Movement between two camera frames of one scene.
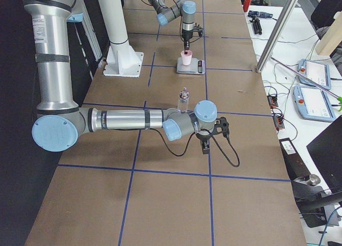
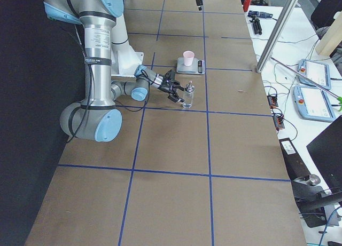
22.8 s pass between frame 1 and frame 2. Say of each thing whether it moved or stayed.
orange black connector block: stayed
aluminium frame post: stayed
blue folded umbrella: stayed
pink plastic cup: stayed
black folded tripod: stayed
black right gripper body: moved
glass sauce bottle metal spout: moved
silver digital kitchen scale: stayed
